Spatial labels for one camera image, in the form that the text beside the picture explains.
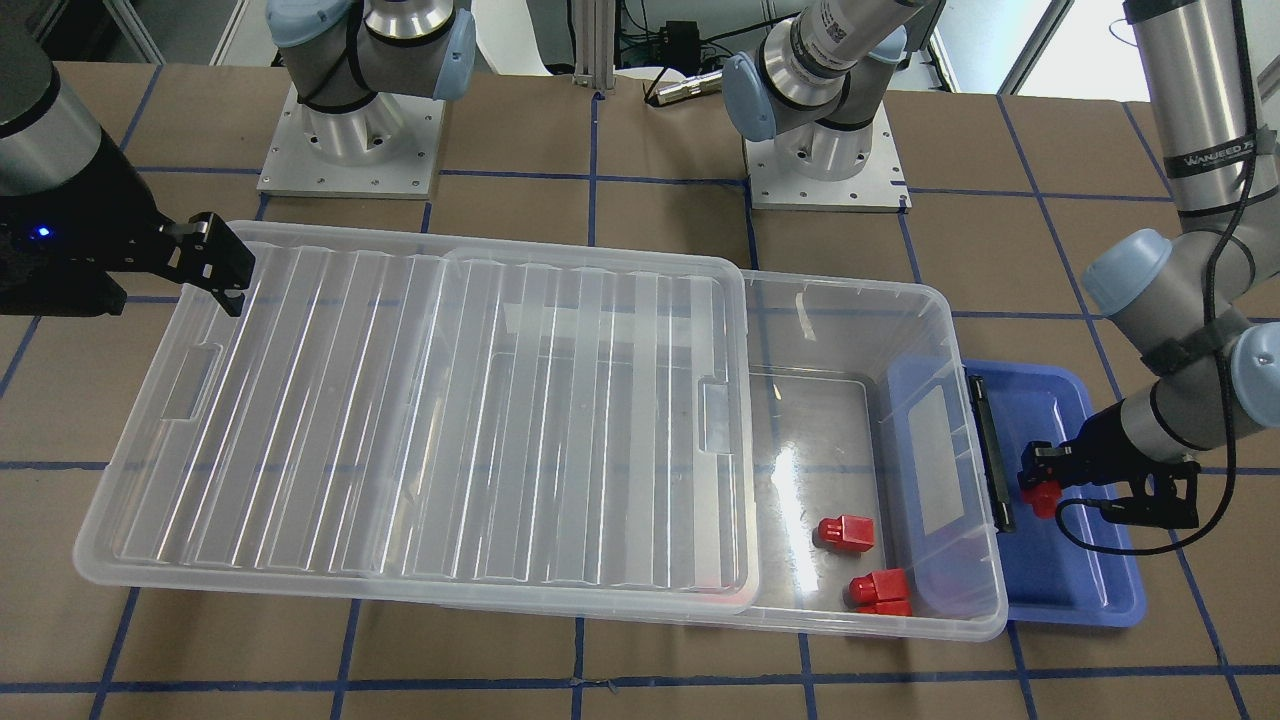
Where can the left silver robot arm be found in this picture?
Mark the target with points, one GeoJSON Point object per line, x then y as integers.
{"type": "Point", "coordinates": [1215, 370]}

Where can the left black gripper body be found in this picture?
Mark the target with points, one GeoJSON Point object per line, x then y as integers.
{"type": "Point", "coordinates": [1103, 442]}

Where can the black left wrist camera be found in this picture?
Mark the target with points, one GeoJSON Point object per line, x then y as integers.
{"type": "Point", "coordinates": [1163, 496]}

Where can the black box latch handle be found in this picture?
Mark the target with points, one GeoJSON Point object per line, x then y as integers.
{"type": "Point", "coordinates": [1003, 518]}

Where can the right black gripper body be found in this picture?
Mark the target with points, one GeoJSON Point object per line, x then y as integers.
{"type": "Point", "coordinates": [97, 205]}

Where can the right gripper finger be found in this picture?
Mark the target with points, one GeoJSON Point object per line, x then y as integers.
{"type": "Point", "coordinates": [206, 253]}

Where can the clear plastic box lid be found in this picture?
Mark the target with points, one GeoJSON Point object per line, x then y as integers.
{"type": "Point", "coordinates": [278, 452]}

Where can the clear plastic storage box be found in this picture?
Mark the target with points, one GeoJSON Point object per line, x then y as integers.
{"type": "Point", "coordinates": [880, 450]}

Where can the red block in box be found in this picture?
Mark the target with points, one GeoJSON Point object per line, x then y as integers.
{"type": "Point", "coordinates": [846, 533]}

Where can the red block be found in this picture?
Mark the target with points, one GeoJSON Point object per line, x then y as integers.
{"type": "Point", "coordinates": [882, 592]}
{"type": "Point", "coordinates": [846, 533]}
{"type": "Point", "coordinates": [1042, 498]}

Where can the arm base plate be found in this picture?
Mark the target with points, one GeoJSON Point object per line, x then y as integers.
{"type": "Point", "coordinates": [387, 150]}
{"type": "Point", "coordinates": [816, 168]}

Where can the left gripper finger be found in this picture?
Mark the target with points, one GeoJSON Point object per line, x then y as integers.
{"type": "Point", "coordinates": [1043, 459]}
{"type": "Point", "coordinates": [1025, 478]}

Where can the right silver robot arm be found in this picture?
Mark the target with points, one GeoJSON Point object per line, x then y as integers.
{"type": "Point", "coordinates": [341, 55]}

